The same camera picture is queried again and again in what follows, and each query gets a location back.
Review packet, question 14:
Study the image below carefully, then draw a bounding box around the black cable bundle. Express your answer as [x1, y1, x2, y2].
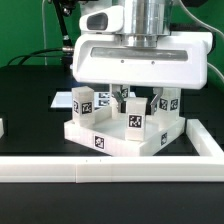
[7, 46, 76, 67]

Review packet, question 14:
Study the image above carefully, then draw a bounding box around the white L-shaped obstacle fence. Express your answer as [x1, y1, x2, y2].
[0, 119, 224, 183]

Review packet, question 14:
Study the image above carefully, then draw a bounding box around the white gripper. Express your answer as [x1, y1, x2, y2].
[72, 7, 213, 114]

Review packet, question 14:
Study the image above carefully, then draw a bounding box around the white thin cable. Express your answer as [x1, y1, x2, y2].
[41, 0, 49, 66]

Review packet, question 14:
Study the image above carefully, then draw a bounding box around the white square table top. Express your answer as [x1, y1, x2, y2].
[64, 106, 185, 157]

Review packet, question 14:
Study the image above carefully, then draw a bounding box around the white block at left edge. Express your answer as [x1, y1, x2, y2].
[0, 118, 4, 139]

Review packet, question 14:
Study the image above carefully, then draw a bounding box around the white marker plate with tags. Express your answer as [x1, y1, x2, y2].
[51, 92, 135, 108]

